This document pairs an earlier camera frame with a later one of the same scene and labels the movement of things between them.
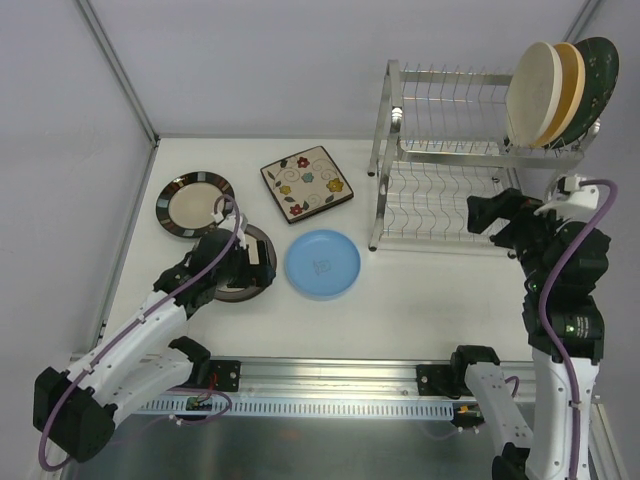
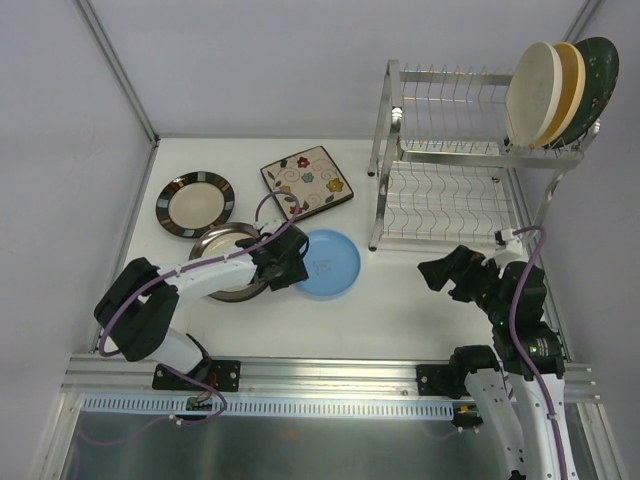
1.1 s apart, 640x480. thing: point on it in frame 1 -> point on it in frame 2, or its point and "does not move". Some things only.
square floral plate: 306,183 does not move
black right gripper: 505,221 -> 460,275
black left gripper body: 256,263 -> 293,257
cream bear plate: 533,94 does not move
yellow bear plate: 572,96 does not move
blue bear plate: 321,265 does not move
